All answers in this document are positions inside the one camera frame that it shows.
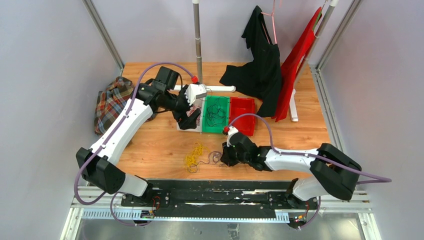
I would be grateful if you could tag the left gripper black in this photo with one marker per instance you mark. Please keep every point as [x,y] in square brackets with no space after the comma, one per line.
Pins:
[185,122]

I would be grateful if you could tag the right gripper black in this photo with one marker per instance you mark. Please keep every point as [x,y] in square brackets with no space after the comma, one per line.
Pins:
[226,157]

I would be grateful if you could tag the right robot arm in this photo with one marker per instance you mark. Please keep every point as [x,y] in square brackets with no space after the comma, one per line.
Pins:
[332,171]

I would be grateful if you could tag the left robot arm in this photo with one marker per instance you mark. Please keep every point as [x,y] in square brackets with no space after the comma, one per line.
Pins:
[98,163]

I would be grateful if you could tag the white plastic bin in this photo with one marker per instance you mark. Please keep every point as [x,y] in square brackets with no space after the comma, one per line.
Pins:
[198,104]

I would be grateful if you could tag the green plastic bin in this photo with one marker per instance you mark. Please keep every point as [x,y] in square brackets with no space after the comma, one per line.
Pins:
[215,114]

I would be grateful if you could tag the red plastic bin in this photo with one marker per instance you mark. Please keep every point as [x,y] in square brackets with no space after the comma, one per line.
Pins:
[239,106]

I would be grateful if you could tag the black t-shirt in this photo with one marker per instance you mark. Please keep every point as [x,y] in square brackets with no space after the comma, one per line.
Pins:
[261,78]

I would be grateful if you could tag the plaid flannel shirt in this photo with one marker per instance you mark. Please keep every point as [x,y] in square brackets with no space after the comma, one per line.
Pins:
[110,103]

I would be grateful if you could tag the red t-shirt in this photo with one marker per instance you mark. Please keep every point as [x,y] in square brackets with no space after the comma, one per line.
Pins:
[289,68]

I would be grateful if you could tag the metal clothes rack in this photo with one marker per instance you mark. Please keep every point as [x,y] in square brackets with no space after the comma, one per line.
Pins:
[323,22]

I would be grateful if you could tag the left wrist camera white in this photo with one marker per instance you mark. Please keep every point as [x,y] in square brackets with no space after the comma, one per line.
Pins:
[194,92]

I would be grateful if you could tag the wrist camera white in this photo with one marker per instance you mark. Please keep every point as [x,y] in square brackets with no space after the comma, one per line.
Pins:
[194,92]
[229,131]

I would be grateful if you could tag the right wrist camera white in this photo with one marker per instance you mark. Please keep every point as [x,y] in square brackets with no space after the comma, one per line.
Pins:
[229,131]

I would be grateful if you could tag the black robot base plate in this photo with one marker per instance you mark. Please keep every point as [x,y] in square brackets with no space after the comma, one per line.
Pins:
[218,199]

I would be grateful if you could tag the pink wire hanger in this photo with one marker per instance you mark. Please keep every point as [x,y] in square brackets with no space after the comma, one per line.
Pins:
[272,15]

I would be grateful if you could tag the aluminium frame rail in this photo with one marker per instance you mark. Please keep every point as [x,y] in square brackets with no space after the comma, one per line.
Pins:
[97,20]

